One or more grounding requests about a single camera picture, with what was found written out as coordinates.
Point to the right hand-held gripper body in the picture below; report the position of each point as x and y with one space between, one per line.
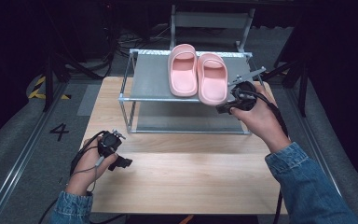
245 96

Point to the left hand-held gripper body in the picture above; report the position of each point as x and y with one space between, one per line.
109 143

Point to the pink slipper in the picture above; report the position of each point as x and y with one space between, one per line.
182 74
213 82

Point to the metal shoe rack grey shelves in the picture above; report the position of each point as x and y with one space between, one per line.
152 77

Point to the person's right hand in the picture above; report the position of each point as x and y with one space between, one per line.
264 121

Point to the person's left hand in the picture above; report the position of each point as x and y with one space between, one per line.
85 169

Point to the black stand legs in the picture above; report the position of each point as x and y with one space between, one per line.
303 84

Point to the black tripod stand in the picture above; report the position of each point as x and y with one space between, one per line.
49 77

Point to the yellow black floor tape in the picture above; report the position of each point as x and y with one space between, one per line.
37 90

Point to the grey metal stand frame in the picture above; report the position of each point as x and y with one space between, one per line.
209 20

